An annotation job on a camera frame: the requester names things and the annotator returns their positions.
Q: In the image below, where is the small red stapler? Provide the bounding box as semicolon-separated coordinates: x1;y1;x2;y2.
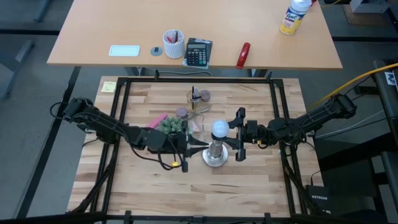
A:
235;42;252;70

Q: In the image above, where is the gold wire pen holder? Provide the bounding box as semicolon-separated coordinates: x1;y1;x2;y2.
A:
186;85;203;111

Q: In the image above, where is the black calculator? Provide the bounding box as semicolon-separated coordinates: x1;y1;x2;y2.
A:
182;37;214;70

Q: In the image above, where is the cardboard box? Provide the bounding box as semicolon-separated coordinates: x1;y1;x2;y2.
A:
341;0;391;26

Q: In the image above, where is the white round lightbulb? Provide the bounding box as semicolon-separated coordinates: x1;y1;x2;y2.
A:
211;119;231;139

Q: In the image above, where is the black Netgear router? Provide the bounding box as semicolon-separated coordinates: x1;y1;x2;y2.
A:
305;184;331;215

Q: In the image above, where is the yellow sticky note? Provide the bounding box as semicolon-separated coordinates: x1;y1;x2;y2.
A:
100;80;118;94

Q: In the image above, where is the clear lamp power cord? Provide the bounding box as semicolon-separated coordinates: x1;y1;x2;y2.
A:
185;105;211;133

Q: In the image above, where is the black metal shelf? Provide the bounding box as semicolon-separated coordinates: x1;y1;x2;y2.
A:
373;58;398;224

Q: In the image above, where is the black cable yellow plug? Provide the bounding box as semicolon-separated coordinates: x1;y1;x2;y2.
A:
130;136;182;171

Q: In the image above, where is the silver metal lamp base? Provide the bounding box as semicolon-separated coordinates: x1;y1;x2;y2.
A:
201;136;229;168

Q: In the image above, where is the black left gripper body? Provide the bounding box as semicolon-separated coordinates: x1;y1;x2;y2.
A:
136;119;190;174

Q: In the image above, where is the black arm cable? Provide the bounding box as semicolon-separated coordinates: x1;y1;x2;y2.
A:
49;101;65;121

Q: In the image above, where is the black metal table frame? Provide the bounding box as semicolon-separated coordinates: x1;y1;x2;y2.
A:
65;70;315;224

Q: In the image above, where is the yellow Lysol wipes canister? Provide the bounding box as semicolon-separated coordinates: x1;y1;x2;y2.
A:
279;0;313;36

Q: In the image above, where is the white pen cup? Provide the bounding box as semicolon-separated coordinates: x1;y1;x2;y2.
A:
162;29;186;60

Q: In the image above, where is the light wooden desk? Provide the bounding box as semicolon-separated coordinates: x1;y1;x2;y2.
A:
46;0;343;70

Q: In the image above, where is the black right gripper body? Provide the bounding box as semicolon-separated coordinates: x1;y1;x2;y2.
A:
234;106;260;162

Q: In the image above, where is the pink and white stapler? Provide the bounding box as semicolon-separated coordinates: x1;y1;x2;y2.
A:
145;112;169;129

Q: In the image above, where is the green plant in grey pot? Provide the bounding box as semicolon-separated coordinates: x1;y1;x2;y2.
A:
155;116;185;136

